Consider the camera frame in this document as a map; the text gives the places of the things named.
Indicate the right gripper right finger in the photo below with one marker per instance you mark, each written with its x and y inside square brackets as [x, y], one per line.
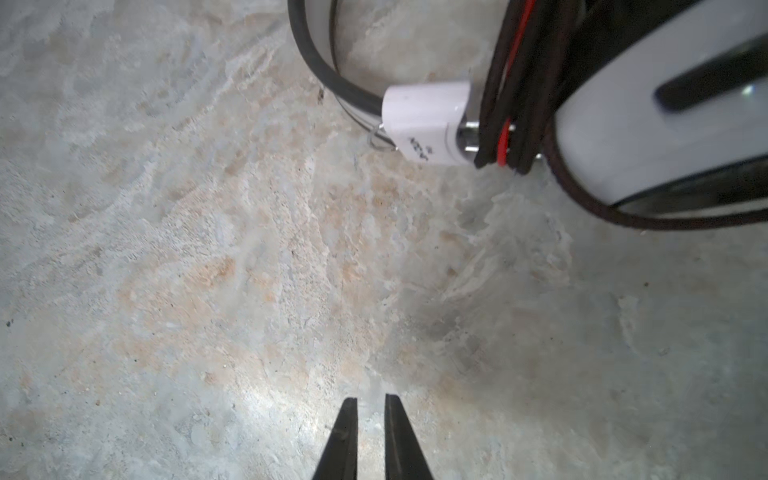
[404, 459]

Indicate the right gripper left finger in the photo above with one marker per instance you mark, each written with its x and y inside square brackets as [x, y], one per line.
[339, 458]

